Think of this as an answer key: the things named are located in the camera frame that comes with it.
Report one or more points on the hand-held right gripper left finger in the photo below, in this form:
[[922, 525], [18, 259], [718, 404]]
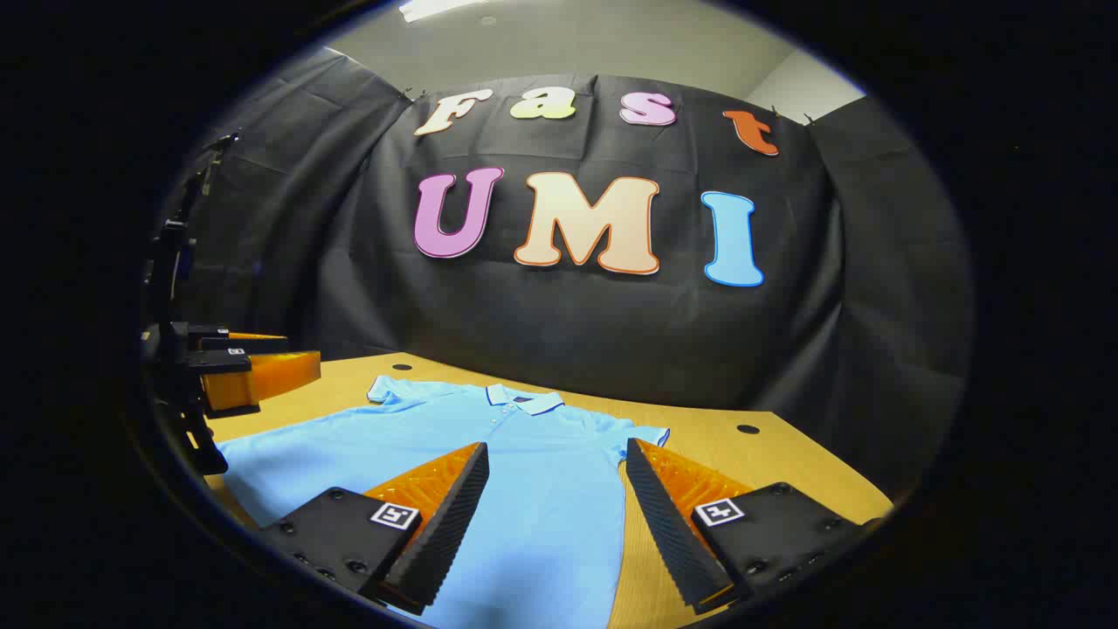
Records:
[[445, 533]]

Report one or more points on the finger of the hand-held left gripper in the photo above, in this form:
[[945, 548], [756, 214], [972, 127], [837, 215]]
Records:
[[249, 343], [271, 380]]

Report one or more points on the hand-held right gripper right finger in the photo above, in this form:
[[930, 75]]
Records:
[[668, 533]]

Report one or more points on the light blue T-shirt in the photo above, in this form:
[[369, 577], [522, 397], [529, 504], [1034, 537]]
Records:
[[541, 454]]

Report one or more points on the black backdrop cloth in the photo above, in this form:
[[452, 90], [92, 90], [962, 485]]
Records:
[[611, 332]]

